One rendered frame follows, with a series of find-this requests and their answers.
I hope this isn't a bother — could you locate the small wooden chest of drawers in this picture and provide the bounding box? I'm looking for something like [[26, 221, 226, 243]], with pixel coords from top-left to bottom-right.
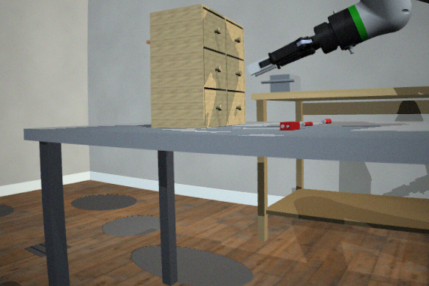
[[150, 4, 246, 128]]

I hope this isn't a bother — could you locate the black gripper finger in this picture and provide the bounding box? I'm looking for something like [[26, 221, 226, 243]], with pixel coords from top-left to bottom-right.
[[247, 36, 314, 75], [254, 49, 316, 77]]

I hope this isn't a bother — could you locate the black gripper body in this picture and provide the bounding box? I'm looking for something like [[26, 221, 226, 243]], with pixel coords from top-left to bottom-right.
[[299, 23, 338, 54]]

